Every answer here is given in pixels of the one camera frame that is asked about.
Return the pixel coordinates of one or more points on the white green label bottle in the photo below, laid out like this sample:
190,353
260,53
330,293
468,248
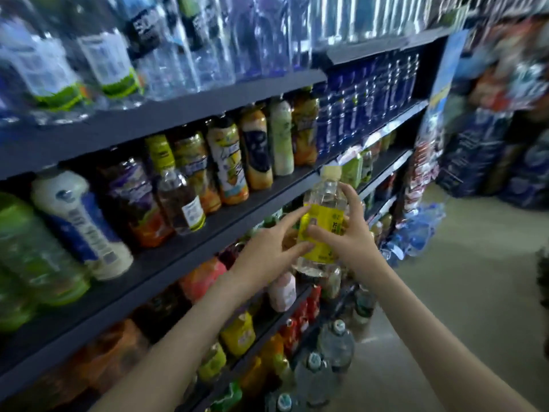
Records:
281,137

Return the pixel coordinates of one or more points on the orange squat drink bottle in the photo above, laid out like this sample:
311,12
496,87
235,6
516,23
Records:
111,352

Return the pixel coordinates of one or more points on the row of dark blue sports bottles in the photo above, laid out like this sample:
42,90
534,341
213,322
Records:
360,94

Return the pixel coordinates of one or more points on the group of large water bottles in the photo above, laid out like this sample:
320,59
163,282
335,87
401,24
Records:
322,364

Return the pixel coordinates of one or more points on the white blue drink bottle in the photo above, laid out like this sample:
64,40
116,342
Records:
81,223

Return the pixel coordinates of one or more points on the blue standing banner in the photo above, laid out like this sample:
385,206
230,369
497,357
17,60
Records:
433,124

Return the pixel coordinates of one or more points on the person's right hand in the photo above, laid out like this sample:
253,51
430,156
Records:
360,244

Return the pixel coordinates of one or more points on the person's left forearm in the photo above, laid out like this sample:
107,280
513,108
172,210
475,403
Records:
171,347

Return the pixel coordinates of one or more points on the person's right forearm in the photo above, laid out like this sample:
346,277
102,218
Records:
446,347

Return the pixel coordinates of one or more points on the tall clear bottle red label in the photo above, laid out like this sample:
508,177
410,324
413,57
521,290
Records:
300,25
244,34
273,30

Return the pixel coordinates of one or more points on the yellow green drink bottle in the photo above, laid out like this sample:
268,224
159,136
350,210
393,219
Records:
319,210

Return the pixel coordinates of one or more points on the stack of blue water packs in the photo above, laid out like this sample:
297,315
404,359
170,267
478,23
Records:
489,158

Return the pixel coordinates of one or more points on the person's left hand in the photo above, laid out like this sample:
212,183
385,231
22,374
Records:
266,257

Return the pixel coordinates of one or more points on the orange brown label bottle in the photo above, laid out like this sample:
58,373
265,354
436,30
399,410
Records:
305,128

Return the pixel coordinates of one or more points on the dark grey metal shelf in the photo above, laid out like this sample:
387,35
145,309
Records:
171,120

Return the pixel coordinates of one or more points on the pink squat drink bottle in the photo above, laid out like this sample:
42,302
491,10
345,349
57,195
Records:
202,279

